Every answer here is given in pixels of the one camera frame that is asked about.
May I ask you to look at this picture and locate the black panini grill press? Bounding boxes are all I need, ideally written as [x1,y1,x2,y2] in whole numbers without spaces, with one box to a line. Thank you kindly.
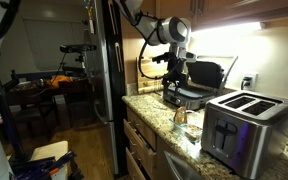
[162,54,239,111]

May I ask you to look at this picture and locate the stainless steel two-slot toaster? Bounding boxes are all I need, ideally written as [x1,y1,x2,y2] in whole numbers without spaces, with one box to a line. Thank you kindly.
[201,89,288,180]

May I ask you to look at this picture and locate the wooden cutting board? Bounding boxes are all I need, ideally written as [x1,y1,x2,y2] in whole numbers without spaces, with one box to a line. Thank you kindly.
[136,56,167,95]

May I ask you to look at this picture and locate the wooden drawer with metal handle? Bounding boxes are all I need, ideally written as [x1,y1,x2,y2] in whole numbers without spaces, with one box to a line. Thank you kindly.
[122,119,157,172]
[126,106,158,151]
[125,147,147,180]

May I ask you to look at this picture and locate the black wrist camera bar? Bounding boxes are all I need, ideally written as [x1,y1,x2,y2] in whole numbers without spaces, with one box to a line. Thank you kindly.
[151,51,172,65]

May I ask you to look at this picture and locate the under-cabinet light strip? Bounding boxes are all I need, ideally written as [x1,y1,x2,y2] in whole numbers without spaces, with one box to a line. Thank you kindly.
[191,21,264,35]

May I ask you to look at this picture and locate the wooden wall cabinets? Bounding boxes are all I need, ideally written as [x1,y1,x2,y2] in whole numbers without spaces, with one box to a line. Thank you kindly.
[155,0,288,32]

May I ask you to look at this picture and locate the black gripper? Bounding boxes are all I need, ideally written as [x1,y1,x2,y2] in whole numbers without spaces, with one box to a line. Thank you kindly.
[162,59,189,95]

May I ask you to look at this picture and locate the cream padded stool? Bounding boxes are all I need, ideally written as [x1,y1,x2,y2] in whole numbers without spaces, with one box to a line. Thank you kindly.
[29,140,70,180]

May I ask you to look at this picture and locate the blue and black clamps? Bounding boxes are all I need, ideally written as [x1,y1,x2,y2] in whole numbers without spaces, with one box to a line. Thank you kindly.
[9,150,82,180]

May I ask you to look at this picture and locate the white wall outlet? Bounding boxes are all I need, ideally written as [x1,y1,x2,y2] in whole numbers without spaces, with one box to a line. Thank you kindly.
[240,72,259,92]

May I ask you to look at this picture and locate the black power plug with cord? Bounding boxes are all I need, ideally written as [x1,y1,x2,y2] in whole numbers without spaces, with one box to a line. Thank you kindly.
[240,76,253,91]

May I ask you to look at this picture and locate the stainless steel refrigerator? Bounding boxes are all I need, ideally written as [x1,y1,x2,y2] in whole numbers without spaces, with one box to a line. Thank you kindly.
[83,0,129,178]

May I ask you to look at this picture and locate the clear glass food container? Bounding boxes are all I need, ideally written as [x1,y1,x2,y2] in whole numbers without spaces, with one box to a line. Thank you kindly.
[169,109,205,144]

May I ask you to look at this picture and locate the black cable along robot arm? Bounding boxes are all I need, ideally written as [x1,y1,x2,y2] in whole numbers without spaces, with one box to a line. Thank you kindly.
[123,0,172,81]

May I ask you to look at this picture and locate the black stereo camera on mount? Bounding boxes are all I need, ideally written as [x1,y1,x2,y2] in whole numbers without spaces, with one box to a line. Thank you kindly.
[59,43,98,77]

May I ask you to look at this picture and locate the dark cluttered table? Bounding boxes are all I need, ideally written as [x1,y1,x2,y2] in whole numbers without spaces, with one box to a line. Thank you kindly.
[3,69,92,113]

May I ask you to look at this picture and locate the brown bread slice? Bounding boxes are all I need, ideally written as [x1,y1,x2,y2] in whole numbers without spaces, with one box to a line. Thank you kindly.
[173,106,189,125]
[183,123,204,141]

